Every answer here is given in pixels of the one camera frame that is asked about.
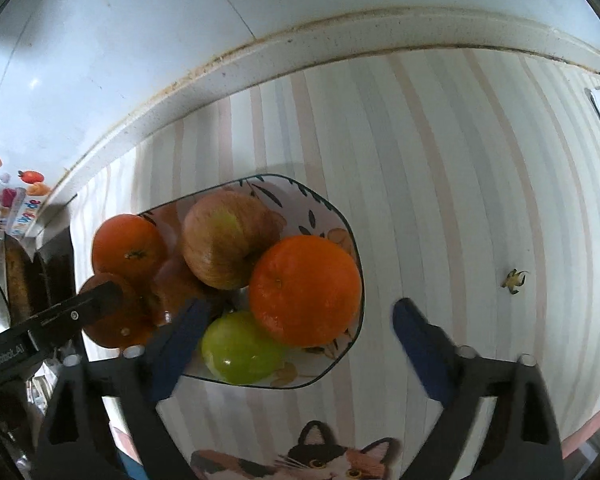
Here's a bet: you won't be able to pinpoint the dark red apple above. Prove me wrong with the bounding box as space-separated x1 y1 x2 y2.
147 260 221 328

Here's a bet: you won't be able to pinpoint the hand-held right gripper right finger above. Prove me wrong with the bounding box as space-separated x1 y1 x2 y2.
392 297 566 480

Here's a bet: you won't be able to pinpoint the yellowish red apple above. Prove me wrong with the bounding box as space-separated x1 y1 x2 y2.
182 191 281 291

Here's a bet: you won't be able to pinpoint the striped cat print tablecloth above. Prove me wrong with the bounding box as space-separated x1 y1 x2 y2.
67 45 600 480

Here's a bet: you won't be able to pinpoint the black cooktop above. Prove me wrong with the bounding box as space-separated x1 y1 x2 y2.
32 225 81 311

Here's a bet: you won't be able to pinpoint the colourful wall stickers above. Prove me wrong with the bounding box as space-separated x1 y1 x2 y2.
0 154 52 237

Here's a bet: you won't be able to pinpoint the floral oval plate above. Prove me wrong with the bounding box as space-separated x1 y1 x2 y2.
135 174 365 391

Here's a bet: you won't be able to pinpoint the green apple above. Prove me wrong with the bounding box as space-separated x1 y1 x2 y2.
201 310 288 386

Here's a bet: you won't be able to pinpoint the large orange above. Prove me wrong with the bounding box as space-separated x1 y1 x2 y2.
249 235 363 348

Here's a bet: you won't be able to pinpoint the small dried fruit stem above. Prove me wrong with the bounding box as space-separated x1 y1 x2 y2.
501 268 530 296

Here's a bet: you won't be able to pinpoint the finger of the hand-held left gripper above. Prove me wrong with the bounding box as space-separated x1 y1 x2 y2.
26 281 124 351

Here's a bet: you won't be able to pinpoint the small orange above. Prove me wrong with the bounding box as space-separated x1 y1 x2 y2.
91 214 170 286
79 272 156 350

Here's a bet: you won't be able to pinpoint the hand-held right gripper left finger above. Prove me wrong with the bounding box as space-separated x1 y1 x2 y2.
32 297 212 480

